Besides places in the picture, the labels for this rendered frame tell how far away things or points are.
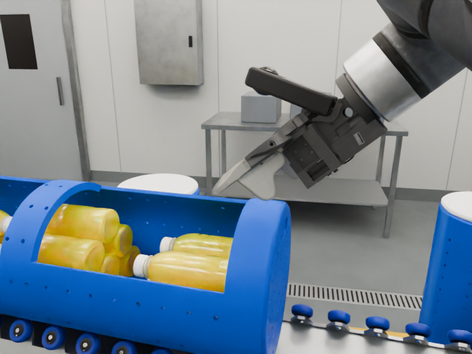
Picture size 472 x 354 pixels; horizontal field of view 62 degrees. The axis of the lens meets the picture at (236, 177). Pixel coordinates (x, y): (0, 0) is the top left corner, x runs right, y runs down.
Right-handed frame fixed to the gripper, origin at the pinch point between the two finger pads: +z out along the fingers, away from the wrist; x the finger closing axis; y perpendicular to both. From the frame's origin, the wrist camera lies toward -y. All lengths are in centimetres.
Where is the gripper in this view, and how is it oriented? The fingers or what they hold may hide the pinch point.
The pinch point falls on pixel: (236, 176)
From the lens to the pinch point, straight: 55.6
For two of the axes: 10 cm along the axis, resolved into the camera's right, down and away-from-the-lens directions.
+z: -6.9, 5.7, 4.4
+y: 6.0, 8.0, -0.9
